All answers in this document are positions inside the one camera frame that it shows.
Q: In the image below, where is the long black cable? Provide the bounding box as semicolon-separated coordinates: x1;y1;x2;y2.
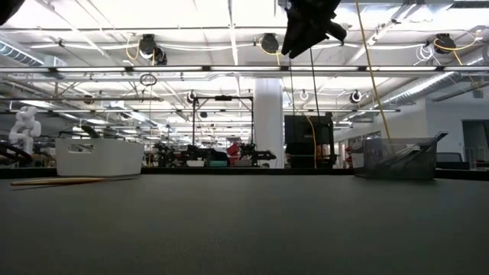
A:
308;47;321;118

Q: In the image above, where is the white humanoid robot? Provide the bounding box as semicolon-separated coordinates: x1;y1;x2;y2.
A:
8;105;43;156

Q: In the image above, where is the white column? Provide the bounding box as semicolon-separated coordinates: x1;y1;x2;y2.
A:
253;78;285;169

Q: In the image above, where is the short yellow cable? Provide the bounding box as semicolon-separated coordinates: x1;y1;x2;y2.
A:
303;113;319;170

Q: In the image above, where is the wooden knife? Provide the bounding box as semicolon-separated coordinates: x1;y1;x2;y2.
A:
10;176;135;188

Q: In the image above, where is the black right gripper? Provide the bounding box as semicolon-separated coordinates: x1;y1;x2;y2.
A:
280;0;348;60

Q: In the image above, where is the grey cutlery piece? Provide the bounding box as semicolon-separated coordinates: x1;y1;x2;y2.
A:
376;147;421;168

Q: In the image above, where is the white plastic bin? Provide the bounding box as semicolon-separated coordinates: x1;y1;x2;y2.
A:
55;137;145;177

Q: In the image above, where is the black rig frame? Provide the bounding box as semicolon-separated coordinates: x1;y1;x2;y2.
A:
192;95;255;156

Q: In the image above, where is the red object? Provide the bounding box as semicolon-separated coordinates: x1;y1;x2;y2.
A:
226;141;241;167

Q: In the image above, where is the hanging black cable loop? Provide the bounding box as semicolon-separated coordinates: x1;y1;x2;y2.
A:
138;73;158;87

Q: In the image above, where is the long yellow cable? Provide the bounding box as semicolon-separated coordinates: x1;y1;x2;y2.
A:
354;0;393;143

